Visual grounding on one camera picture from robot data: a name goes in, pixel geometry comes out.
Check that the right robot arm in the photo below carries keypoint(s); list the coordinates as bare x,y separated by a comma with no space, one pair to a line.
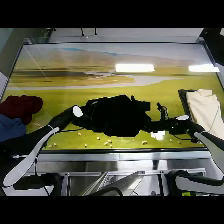
213,144

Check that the cream garment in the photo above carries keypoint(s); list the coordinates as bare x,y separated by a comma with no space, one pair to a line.
205,108

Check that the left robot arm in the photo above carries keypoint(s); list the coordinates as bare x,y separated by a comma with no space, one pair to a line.
32,141

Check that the blue garment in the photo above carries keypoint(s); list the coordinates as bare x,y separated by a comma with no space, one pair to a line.
10,128

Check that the black garment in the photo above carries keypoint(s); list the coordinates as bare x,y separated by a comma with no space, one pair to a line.
116,116

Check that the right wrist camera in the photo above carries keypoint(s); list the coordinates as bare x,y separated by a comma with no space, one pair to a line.
162,110

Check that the silver frame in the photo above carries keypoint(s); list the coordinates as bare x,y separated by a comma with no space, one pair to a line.
116,161

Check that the red garment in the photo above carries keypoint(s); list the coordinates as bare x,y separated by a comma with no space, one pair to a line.
20,105

